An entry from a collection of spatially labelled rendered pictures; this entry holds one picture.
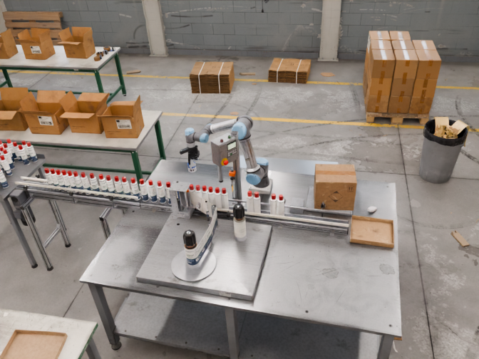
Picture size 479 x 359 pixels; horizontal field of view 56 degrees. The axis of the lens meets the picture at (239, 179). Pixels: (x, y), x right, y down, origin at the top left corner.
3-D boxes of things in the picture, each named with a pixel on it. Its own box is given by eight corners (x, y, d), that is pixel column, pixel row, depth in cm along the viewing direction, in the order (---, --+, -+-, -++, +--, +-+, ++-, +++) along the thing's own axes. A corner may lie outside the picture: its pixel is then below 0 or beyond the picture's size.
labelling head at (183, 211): (172, 216, 350) (167, 190, 335) (178, 206, 360) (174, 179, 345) (189, 219, 347) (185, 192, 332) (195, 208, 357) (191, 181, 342)
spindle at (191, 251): (184, 267, 306) (179, 236, 289) (189, 257, 313) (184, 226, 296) (197, 269, 304) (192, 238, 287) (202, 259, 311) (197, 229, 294)
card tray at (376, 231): (349, 242, 326) (350, 238, 323) (351, 219, 346) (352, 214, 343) (393, 248, 319) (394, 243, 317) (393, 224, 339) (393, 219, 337)
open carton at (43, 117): (24, 138, 481) (12, 106, 459) (45, 117, 517) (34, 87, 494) (58, 139, 475) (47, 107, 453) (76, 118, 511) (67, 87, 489)
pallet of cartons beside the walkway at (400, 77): (428, 125, 611) (443, 62, 558) (365, 122, 625) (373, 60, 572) (416, 87, 706) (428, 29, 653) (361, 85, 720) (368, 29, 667)
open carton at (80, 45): (60, 60, 659) (52, 35, 637) (75, 50, 693) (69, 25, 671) (85, 62, 649) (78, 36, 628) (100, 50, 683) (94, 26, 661)
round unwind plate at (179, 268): (164, 278, 301) (164, 276, 300) (180, 246, 324) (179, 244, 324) (208, 285, 294) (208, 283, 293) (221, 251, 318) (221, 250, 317)
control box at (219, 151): (212, 162, 336) (209, 140, 324) (229, 153, 344) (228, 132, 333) (221, 168, 329) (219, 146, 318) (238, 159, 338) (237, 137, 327)
